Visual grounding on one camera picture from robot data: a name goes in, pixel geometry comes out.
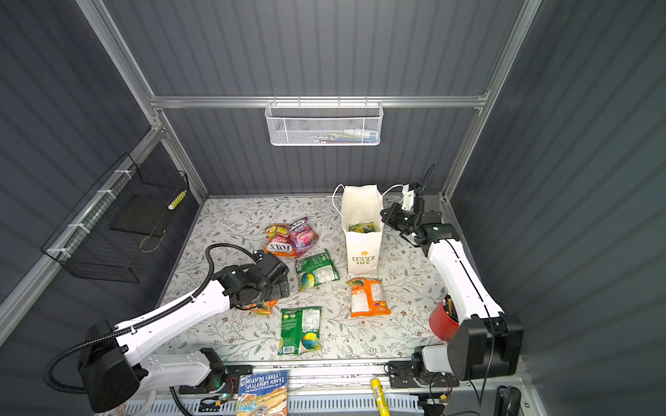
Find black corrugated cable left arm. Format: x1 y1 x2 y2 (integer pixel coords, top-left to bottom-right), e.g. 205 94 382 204
43 243 261 395

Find white wire mesh basket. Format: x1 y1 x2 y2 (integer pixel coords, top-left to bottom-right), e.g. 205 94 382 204
265 100 384 147

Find green snack bag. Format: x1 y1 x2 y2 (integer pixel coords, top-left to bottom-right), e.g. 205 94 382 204
349 222 376 234
296 250 340 292
277 307 322 355

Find orange snack bag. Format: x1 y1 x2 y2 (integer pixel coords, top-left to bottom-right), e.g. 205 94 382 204
347 277 391 318
249 300 278 315

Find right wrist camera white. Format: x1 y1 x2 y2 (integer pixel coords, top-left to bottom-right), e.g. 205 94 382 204
402 182 441 213

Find yellow item in black basket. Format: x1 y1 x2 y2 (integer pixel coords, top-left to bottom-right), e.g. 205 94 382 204
168 190 188 211

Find white paper bag floral print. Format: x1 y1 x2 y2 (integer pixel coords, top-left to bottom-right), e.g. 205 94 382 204
331 184 402 276

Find black pad in basket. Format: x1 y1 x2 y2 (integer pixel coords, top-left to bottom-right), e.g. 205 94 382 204
109 194 175 237

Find red pencil cup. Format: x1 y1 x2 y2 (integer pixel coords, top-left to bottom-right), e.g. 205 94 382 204
428 295 460 341

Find paperback book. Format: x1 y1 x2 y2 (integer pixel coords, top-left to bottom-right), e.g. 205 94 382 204
237 370 289 416

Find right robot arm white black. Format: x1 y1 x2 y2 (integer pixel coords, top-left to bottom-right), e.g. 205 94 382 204
381 203 524 381

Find yellow marker tube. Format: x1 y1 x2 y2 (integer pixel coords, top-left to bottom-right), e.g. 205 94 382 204
370 378 390 416

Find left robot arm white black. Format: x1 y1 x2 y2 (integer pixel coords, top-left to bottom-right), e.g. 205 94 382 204
77 253 290 413

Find green snack bag front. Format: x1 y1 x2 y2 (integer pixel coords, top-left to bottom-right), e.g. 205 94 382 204
277 307 322 355

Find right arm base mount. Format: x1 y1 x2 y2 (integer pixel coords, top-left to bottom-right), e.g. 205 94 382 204
383 361 460 389

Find black wire basket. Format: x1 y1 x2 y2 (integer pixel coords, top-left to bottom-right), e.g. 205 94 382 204
42 155 190 284

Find black device bottom right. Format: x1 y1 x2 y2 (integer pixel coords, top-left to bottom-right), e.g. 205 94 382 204
494 386 522 416

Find purple Fox's candy bag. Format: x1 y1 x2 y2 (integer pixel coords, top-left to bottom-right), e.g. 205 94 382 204
288 217 319 258

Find orange Fox's fruit candy bag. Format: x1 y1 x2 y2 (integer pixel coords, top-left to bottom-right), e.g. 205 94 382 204
264 224 297 258

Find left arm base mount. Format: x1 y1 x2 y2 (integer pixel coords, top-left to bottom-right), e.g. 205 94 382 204
178 365 253 403

